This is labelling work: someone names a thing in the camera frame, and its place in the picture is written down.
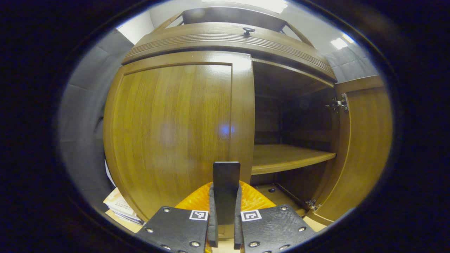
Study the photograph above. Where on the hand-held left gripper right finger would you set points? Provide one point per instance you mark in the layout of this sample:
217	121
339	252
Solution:
238	232

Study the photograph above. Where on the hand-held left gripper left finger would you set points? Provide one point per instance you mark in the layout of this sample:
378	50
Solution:
212	232

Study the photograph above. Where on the brown wooden cabinet door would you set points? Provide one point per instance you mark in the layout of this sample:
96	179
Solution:
365	151
168	133

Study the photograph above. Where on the brown wooden shoe cabinet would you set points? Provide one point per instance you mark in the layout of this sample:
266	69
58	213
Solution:
299	66

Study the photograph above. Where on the metal door hinge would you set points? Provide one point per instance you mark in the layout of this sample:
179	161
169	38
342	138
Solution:
312	205
339	104

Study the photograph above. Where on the wooden cabinet shelf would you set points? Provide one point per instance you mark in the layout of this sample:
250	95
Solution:
281	158

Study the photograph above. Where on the thin white book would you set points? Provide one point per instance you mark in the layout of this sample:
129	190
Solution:
132	218

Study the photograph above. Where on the white orange book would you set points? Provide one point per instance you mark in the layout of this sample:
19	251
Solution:
117	203

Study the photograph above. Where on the brown wooden drawer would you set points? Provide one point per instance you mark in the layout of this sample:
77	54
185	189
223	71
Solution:
218	40

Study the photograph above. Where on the black round drawer knob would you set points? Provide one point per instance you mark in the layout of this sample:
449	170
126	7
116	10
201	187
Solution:
248	30

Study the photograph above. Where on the small ceiling light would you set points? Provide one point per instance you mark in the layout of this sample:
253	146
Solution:
348	38
339	43

